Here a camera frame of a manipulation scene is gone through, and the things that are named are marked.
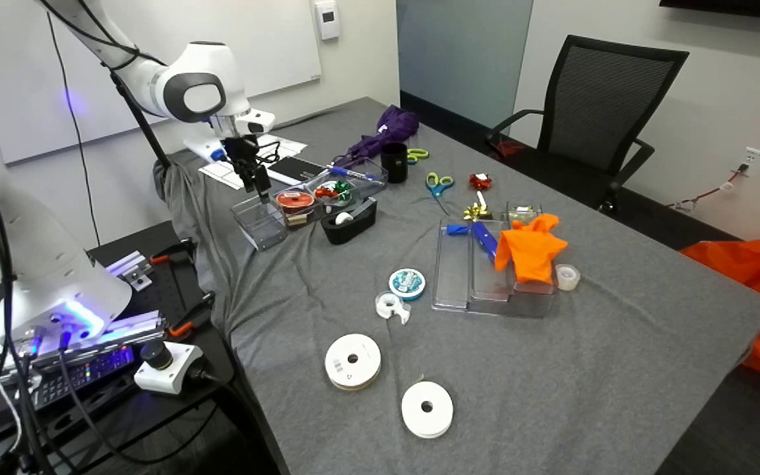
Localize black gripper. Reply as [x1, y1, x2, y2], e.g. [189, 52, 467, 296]
[219, 132, 275, 198]

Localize clear square plastic container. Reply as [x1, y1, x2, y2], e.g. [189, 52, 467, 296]
[230, 196, 292, 254]
[231, 193, 291, 248]

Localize grey robot base box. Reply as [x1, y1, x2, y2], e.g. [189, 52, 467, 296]
[0, 309, 168, 417]

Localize white gridded paper sheet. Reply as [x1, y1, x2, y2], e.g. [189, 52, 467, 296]
[197, 132, 309, 193]

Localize orange round bowl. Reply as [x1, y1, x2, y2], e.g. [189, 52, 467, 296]
[271, 186, 318, 228]

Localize green red small toy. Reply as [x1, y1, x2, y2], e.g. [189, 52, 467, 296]
[310, 176, 358, 211]

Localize blue pen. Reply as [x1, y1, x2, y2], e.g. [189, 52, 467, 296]
[325, 159, 388, 186]

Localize black plastic tray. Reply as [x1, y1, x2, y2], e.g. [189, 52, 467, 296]
[318, 196, 380, 248]

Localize black cup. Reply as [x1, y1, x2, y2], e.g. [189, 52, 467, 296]
[380, 139, 411, 186]

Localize black tripod pole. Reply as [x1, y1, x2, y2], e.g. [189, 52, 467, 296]
[107, 65, 173, 172]

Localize purple toy object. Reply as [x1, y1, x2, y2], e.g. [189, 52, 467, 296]
[333, 102, 421, 172]

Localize silver metal clamp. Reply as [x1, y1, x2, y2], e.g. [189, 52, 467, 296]
[103, 248, 156, 296]

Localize teal round mint tin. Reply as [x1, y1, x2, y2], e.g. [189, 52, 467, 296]
[384, 265, 430, 304]

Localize white tape roll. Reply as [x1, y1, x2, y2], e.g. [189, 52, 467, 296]
[322, 330, 384, 393]
[399, 376, 457, 442]

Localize white adapter with black knob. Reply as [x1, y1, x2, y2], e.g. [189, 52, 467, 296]
[132, 334, 205, 397]

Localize clear long plastic tray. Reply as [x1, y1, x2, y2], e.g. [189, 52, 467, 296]
[433, 223, 475, 317]

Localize yellow green small toy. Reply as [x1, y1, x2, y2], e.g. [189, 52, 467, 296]
[462, 190, 495, 223]

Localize blue plastic object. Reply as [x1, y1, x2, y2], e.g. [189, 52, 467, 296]
[442, 218, 499, 260]

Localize frosted glass door panel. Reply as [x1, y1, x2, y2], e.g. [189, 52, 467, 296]
[396, 0, 537, 132]

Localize clear rectangular plastic box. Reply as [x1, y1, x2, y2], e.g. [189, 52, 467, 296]
[469, 221, 560, 322]

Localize small clear jar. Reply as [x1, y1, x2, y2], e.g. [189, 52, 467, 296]
[503, 201, 541, 226]

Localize orange cloth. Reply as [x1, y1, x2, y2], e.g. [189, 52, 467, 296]
[491, 211, 570, 288]

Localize small white cup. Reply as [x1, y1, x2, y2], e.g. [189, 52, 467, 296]
[554, 260, 582, 292]

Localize black mesh office chair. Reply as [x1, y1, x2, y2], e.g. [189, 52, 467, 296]
[483, 32, 692, 217]

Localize grey tablecloth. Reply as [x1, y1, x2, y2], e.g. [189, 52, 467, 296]
[151, 94, 760, 475]

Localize orange handled tool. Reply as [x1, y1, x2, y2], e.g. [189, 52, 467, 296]
[163, 292, 217, 343]

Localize white wall thermostat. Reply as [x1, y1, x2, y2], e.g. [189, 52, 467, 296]
[310, 0, 343, 41]

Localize green handled scissors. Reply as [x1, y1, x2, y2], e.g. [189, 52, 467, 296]
[421, 169, 459, 217]

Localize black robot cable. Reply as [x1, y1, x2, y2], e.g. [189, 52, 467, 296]
[0, 116, 78, 475]

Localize black wall cable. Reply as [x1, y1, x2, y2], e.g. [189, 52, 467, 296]
[667, 161, 751, 217]

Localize white wall outlet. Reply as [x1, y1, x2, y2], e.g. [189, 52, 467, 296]
[738, 141, 760, 176]

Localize black wall monitor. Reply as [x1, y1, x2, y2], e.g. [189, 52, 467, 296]
[656, 0, 760, 24]

